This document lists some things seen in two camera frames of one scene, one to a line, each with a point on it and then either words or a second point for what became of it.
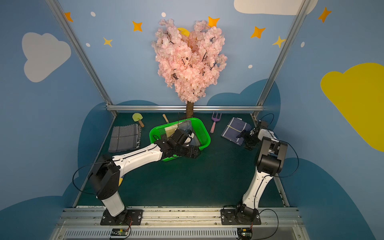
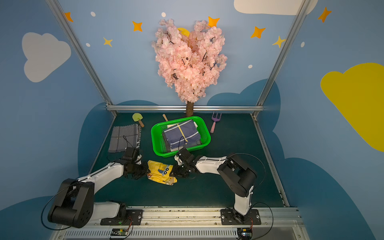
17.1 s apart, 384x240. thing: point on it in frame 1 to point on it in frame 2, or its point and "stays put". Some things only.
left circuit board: [119, 232] stays put
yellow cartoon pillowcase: [120, 180] to [160, 172]
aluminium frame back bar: [183, 107] stays put
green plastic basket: [201, 133] stays put
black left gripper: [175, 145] to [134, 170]
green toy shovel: [137, 117] stays put
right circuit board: [245, 233] stays put
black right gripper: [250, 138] to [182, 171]
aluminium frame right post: [281, 57] stays put
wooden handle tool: [165, 118] stays put
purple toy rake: [215, 119] stays put
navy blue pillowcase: [236, 126] to [183, 135]
